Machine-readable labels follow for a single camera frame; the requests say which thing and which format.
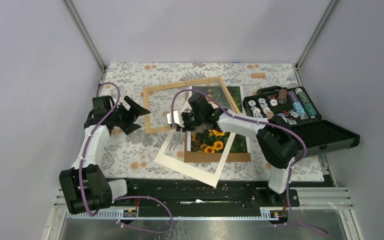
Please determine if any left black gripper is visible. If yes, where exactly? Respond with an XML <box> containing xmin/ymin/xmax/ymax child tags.
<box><xmin>108</xmin><ymin>95</ymin><xmax>150</xmax><ymax>134</ymax></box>

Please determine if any wooden picture frame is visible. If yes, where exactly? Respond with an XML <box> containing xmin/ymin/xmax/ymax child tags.
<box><xmin>142</xmin><ymin>76</ymin><xmax>243</xmax><ymax>135</ymax></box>

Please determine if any white mat board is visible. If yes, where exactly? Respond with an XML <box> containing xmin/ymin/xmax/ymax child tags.
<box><xmin>154</xmin><ymin>129</ymin><xmax>236</xmax><ymax>188</ymax></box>

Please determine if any sunflower photo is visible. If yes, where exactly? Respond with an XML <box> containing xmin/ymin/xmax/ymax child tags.
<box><xmin>187</xmin><ymin>129</ymin><xmax>249</xmax><ymax>154</ymax></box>

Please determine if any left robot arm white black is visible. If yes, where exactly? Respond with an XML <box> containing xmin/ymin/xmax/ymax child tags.
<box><xmin>59</xmin><ymin>96</ymin><xmax>150</xmax><ymax>215</ymax></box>

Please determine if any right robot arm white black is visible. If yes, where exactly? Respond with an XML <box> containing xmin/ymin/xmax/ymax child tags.
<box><xmin>169</xmin><ymin>90</ymin><xmax>307</xmax><ymax>206</ymax></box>

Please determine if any dark green photo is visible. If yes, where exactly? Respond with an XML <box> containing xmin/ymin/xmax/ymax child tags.
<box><xmin>191</xmin><ymin>86</ymin><xmax>243</xmax><ymax>113</ymax></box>

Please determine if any floral tablecloth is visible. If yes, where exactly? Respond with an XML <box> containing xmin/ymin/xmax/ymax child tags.
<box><xmin>100</xmin><ymin>62</ymin><xmax>324</xmax><ymax>182</ymax></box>

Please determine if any small wooden block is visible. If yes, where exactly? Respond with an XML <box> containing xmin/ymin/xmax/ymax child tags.
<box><xmin>251</xmin><ymin>73</ymin><xmax>267</xmax><ymax>78</ymax></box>

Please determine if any brown chip stack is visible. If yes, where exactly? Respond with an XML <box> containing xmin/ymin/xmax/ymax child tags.
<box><xmin>277</xmin><ymin>88</ymin><xmax>288</xmax><ymax>105</ymax></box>

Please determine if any purple chip stack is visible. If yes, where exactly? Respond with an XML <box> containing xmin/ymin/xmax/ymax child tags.
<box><xmin>287</xmin><ymin>90</ymin><xmax>299</xmax><ymax>104</ymax></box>

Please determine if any black poker chip case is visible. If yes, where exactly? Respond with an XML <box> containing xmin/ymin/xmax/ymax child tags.
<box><xmin>242</xmin><ymin>86</ymin><xmax>361</xmax><ymax>158</ymax></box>

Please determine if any blue chip stack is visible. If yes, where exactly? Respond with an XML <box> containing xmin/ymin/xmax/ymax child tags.
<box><xmin>292</xmin><ymin>101</ymin><xmax>309</xmax><ymax>120</ymax></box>

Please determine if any green chip stack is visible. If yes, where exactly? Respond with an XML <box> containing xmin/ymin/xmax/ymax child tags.
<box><xmin>295</xmin><ymin>87</ymin><xmax>317</xmax><ymax>119</ymax></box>

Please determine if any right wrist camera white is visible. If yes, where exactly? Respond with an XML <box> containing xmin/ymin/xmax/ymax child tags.
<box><xmin>166</xmin><ymin>110</ymin><xmax>184</xmax><ymax>129</ymax></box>

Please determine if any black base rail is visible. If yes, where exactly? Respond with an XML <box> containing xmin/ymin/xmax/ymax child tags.
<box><xmin>114</xmin><ymin>178</ymin><xmax>300</xmax><ymax>217</ymax></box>

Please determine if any grey slotted cable duct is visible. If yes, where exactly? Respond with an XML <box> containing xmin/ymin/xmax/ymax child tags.
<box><xmin>66</xmin><ymin>208</ymin><xmax>280</xmax><ymax>221</ymax></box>

